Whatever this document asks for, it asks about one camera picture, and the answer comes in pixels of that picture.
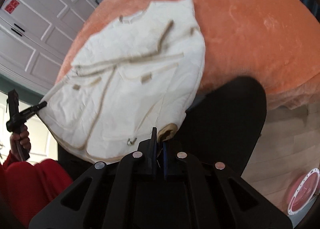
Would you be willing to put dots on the cream quilted jacket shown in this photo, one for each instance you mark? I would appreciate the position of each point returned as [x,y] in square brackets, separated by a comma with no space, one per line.
[140,72]

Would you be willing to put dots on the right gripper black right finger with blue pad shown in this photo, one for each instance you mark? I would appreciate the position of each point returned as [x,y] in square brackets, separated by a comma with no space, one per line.
[213,196]

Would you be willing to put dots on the white wardrobe with red stickers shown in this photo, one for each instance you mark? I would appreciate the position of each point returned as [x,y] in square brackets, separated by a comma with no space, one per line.
[36,36]

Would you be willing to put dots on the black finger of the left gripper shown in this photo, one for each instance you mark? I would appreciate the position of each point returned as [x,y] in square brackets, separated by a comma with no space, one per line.
[38,107]

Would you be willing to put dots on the person's left hand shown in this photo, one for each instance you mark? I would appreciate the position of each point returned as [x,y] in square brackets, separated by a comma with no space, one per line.
[21,141]

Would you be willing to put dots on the white panel door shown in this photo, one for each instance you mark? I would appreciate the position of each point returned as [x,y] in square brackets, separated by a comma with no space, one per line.
[43,145]

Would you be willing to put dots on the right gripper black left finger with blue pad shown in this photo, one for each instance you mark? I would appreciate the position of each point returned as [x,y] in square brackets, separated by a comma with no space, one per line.
[105,198]

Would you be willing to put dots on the orange plush bedspread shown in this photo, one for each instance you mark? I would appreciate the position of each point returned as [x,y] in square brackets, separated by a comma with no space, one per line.
[275,41]

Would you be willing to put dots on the pink round basket white rim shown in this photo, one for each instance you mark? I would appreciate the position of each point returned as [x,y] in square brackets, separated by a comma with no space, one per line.
[302,191]

